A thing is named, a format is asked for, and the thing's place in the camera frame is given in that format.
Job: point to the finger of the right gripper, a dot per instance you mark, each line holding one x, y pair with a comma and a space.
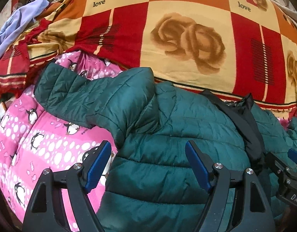
292, 154

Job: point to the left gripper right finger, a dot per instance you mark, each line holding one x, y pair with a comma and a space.
250, 209

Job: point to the pink penguin bed sheet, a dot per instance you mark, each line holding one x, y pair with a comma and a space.
32, 139

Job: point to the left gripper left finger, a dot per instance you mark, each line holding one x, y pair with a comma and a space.
55, 191

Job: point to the dark green puffer jacket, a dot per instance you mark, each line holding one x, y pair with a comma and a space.
151, 186

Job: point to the red beige rose blanket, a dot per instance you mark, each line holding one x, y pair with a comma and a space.
230, 47

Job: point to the lavender cloth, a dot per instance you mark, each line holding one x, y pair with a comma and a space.
18, 21

